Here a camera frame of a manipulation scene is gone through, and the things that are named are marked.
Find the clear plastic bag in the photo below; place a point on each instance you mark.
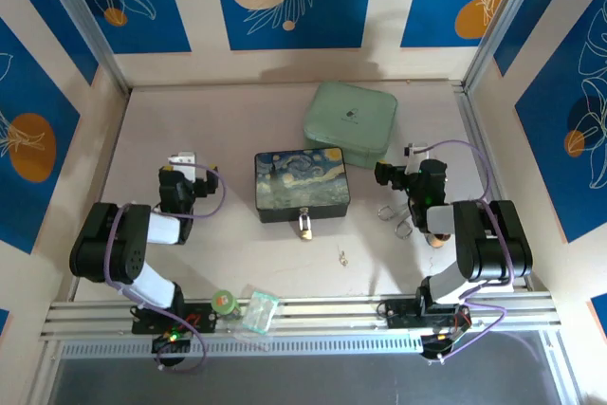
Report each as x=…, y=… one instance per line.
x=260, y=312

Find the blue side poster white leaves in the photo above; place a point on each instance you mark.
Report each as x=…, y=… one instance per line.
x=564, y=177

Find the green capped small bottle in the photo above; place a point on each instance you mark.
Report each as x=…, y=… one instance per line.
x=224, y=303

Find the aluminium front rail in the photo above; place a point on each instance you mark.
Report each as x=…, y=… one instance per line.
x=327, y=317

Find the aluminium frame post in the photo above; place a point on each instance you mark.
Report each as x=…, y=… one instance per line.
x=507, y=21
x=80, y=16

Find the starry night painted box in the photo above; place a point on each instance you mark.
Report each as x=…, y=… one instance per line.
x=301, y=182

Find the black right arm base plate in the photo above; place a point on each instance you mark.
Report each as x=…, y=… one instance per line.
x=400, y=315

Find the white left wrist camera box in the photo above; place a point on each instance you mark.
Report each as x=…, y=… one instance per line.
x=184, y=165

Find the small silver key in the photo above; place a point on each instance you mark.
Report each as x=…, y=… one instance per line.
x=342, y=257

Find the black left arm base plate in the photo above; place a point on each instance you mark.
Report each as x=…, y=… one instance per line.
x=199, y=319

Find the black right connector block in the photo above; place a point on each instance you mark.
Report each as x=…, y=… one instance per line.
x=443, y=343

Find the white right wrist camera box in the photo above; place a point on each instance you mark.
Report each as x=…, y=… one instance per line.
x=417, y=151

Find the black connector block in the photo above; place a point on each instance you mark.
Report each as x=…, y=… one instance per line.
x=443, y=343
x=171, y=342

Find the blue poster with white flower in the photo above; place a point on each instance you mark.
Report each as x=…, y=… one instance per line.
x=156, y=21

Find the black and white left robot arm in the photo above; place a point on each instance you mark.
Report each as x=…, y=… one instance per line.
x=104, y=244

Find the small brown round object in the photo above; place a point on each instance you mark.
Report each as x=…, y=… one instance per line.
x=438, y=240

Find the small brass padlock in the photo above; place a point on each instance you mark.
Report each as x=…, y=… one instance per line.
x=306, y=230

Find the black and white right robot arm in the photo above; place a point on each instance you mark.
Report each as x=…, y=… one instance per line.
x=493, y=244

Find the aluminium side rail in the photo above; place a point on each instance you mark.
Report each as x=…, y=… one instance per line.
x=479, y=130

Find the blue side poster orange oval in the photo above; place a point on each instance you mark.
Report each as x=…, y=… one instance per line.
x=33, y=106

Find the mint green zip case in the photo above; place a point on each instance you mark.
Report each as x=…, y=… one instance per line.
x=353, y=115

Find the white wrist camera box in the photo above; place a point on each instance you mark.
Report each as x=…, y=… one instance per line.
x=417, y=151
x=184, y=165

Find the black left connector block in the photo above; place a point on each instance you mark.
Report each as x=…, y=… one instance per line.
x=171, y=342

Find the blue poster with beige circle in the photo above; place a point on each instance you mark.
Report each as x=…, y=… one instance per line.
x=332, y=6

